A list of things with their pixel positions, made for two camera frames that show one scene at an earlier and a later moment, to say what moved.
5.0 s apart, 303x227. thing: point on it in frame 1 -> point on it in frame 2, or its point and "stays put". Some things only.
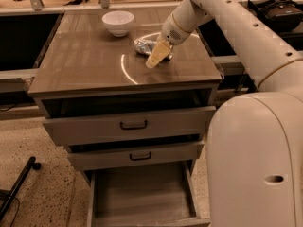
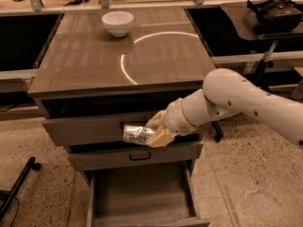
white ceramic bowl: x=117 y=22 stays put
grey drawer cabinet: x=135 y=130 stays put
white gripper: x=171 y=32 -> x=173 y=116
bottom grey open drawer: x=144 y=198 stays put
